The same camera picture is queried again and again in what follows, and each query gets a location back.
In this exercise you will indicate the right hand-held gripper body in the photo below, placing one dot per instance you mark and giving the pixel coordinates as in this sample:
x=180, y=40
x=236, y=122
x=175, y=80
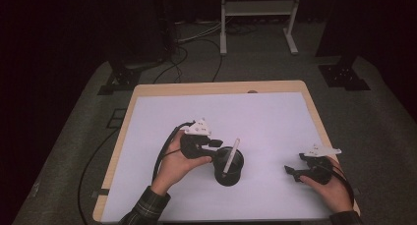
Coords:
x=318, y=174

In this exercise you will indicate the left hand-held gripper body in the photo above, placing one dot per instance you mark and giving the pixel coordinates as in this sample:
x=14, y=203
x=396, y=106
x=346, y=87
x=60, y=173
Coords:
x=193, y=143

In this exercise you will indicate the white pen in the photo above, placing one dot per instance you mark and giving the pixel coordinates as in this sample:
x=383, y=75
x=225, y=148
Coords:
x=232, y=156

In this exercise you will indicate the black mesh pen holder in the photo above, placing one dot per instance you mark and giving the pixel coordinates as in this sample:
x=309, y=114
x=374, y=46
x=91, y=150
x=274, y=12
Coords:
x=229, y=177

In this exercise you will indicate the person's right hand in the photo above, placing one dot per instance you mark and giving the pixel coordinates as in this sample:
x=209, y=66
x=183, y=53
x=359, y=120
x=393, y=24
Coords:
x=332, y=190

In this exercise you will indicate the person's left hand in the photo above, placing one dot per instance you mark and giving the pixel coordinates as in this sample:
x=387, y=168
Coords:
x=173, y=169

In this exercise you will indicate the white table sheet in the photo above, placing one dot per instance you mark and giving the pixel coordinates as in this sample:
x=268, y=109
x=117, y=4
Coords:
x=262, y=120

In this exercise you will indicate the brown table grommet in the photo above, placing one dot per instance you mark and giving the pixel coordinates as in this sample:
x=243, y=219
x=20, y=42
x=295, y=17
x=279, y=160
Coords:
x=252, y=91

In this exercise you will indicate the black stand with floor plate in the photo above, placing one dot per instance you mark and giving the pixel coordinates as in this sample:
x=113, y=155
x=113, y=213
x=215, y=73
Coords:
x=344, y=75
x=123, y=77

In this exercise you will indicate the black tape strip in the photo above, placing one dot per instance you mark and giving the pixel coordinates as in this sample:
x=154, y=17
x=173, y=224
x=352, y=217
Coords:
x=98, y=193

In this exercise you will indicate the white metal stand frame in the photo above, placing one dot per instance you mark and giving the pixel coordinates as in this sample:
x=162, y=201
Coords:
x=259, y=8

